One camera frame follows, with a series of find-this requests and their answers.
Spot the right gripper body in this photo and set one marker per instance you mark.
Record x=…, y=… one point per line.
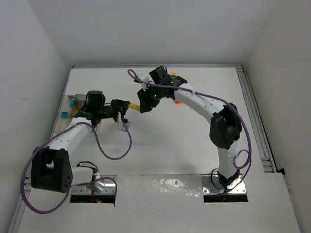
x=147, y=101

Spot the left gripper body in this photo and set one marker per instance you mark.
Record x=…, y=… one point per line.
x=116, y=107

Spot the yellow lego plate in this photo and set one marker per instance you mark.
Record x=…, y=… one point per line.
x=134, y=106

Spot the teal square lego brick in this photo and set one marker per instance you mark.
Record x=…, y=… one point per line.
x=64, y=115

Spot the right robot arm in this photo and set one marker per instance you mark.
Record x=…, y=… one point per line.
x=225, y=127

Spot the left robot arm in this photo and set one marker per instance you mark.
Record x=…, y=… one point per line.
x=51, y=167

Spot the yellow teal purple lego stack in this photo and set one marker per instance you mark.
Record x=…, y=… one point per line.
x=174, y=76

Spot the grey smoked container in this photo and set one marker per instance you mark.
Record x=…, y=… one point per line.
x=79, y=100

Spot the clear container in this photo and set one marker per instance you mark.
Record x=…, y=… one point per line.
x=63, y=118

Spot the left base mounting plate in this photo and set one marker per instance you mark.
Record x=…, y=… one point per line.
x=106, y=185

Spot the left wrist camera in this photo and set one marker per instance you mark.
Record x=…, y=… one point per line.
x=122, y=124

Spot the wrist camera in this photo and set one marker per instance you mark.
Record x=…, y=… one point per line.
x=144, y=78
x=122, y=124

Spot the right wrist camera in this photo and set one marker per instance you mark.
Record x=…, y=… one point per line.
x=144, y=78

